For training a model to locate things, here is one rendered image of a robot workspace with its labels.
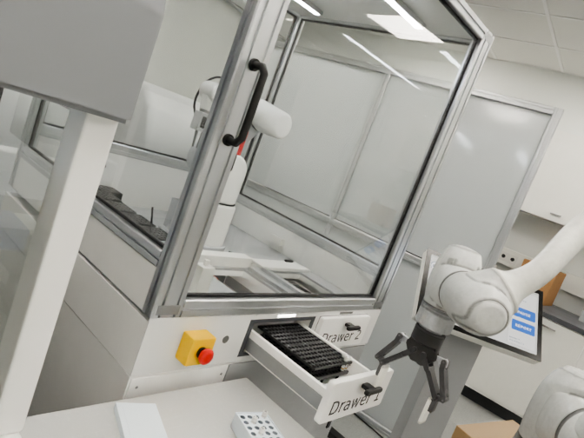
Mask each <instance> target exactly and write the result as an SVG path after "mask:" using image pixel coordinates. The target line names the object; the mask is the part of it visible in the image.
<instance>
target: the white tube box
mask: <svg viewBox="0 0 584 438"><path fill-rule="evenodd" d="M253 415H256V416H257V417H258V419H257V422H256V423H255V424H253V423H251V420H252V417H253ZM230 426H231V428H232V430H233V431H234V433H235V435H236V437H237V438H284V436H283V435H282V433H281V432H280V430H279V429H278V428H277V426H276V425H275V424H274V422H273V421H272V420H271V418H270V417H269V415H267V417H266V419H264V418H262V412H236V413H235V416H234V418H233V421H232V422H231V425H230ZM260 427H265V432H264V434H263V435H259V434H258V433H259V429H260Z"/></svg>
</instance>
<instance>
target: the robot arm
mask: <svg viewBox="0 0 584 438"><path fill-rule="evenodd" d="M583 248H584V211H583V212H582V213H580V214H579V215H578V216H576V217H575V218H574V219H572V220H571V221H570V222H568V223H567V224H566V225H565V226H564V227H563V228H562V229H561V230H560V231H559V232H558V233H557V234H556V235H555V236H554V238H553V239H552V240H551V241H550V242H549V243H548V244H547V245H546V246H545V247H544V249H543V250H542V251H541V252H540V253H539V254H538V255H537V256H536V257H535V258H534V259H533V260H532V261H530V262H528V263H527V264H525V265H523V266H521V267H519V268H518V269H513V270H509V271H502V270H498V269H496V268H491V269H481V255H480V254H479V253H477V252H476V251H474V250H472V249H470V248H468V247H466V246H462V245H457V244H451V245H448V246H447V247H446V248H445V250H444V251H443V252H442V253H441V255H440V256H439V258H438V259H437V261H436V263H435V265H434V267H433V269H432V271H431V273H430V276H429V278H428V282H427V285H426V289H425V295H424V297H423V300H422V301H421V306H420V307H419V310H418V312H417V314H416V317H415V319H416V320H417V321H418V322H417V323H416V324H415V327H414V329H413V331H412V334H411V336H410V337H407V336H406V333H404V332H401V333H398V334H397V336H396V337H395V339H394V340H393V341H392V342H391V343H389V344H388V345H387V346H386V347H384V348H383V349H382V350H380V351H379V352H378V353H377V354H375V359H377V360H378V361H379V366H378V368H377V370H376V372H375V374H376V375H377V378H376V380H375V384H374V387H379V386H381V385H382V382H383V380H384V378H385V376H386V374H387V372H388V368H389V365H388V363H390V362H393V361H396V360H398V359H401V358H402V357H405V356H408V357H409V358H410V360H412V361H414V362H416V363H417V364H418V365H420V366H423V368H424V371H425V372H426V375H427V378H428V385H429V388H430V392H431V395H432V396H430V397H429V398H428V400H427V402H426V404H425V407H424V409H423V410H422V412H421V416H420V418H419V420H418V423H419V424H422V423H424V422H425V421H426V420H427V417H428V414H429V413H433V412H434V411H435V409H436V407H437V404H438V402H441V403H445V402H448V401H449V393H448V366H449V363H450V360H449V359H444V358H442V357H440V356H439V351H440V349H441V346H442V344H443V342H444V340H445V338H446V336H445V335H450V334H451V332H452V330H453V328H454V325H455V324H457V325H459V326H460V327H461V328H462V329H464V330H466V331H467V332H469V333H471V334H473V335H478V336H493V335H498V334H500V332H502V331H503V330H504V329H505V328H506V327H507V326H508V324H509V323H510V321H511V318H512V315H514V314H515V313H517V312H518V309H519V306H520V303H521V301H522V300H523V299H524V298H526V297H527V296H529V295H531V294H533V293H534V292H535V291H536V290H538V289H540V288H542V287H543V286H544V285H546V284H547V283H548V282H550V281H551V280H552V279H553V278H554V277H555V276H557V275H558V274H559V273H560V272H561V270H562V269H563V268H564V267H565V266H566V265H567V264H568V263H569V262H570V261H571V260H572V259H573V258H574V257H575V256H576V255H577V254H578V253H579V252H580V251H581V250H582V249H583ZM402 342H406V344H407V349H406V350H404V351H402V352H400V353H398V354H395V355H391V356H390V357H387V358H384V356H385V355H386V354H388V353H389V352H390V351H391V350H393V349H394V348H396V347H397V346H398V345H399V344H401V343H402ZM435 361H438V366H439V381H440V389H439V386H438V382H437V379H436V375H435V365H434V362H435ZM386 364H387V365H386ZM513 438H584V371H583V370H581V369H578V368H575V367H572V366H564V367H562V368H557V369H556V370H554V371H553V372H551V373H550V374H549V375H548V376H547V377H546V378H545V379H544V380H543V381H542V382H541V384H540V385H539V387H538V388H537V389H536V391H535V392H534V395H533V397H532V399H531V400H530V402H529V404H528V407H527V409H526V411H525V413H524V416H523V417H522V420H521V425H520V426H519V428H518V430H517V431H516V433H515V434H514V437H513Z"/></svg>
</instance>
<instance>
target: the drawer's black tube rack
mask: <svg viewBox="0 0 584 438"><path fill-rule="evenodd" d="M258 328H259V329H260V330H261V331H263V333H262V334H260V336H262V337H263V338H264V339H265V340H267V341H268V342H270V343H271V344H272V345H273V346H275V347H276V348H278V349H279V350H280V351H281V352H283V353H284V354H285V355H286V356H287V357H288V358H290V359H291V360H292V361H294V362H295V363H296V364H298V365H299V366H300V367H301V368H303V369H304V370H306V371H307V372H308V373H309V374H311V375H312V376H314V378H315V379H316V380H318V381H319V380H320V382H321V383H322V382H323V380H324V379H328V378H331V377H335V378H336V379H337V378H338V377H339V375H346V374H347V373H348V370H343V371H341V366H340V367H339V366H338V367H333V368H325V369H320V370H316V371H314V370H313V369H311V368H310V367H309V365H311V364H313V365H315V364H317V363H322V362H331V361H336V360H341V359H344V358H343V357H342V354H341V353H339V352H338V351H337V350H335V349H334V348H332V347H330V346H329V345H328V344H327V343H326V342H324V341H323V340H321V339H320V338H318V337H317V336H315V335H314V334H312V333H311V332H309V331H308V330H306V329H305V328H304V327H303V326H301V325H300V324H299V323H284V324H271V325H258Z"/></svg>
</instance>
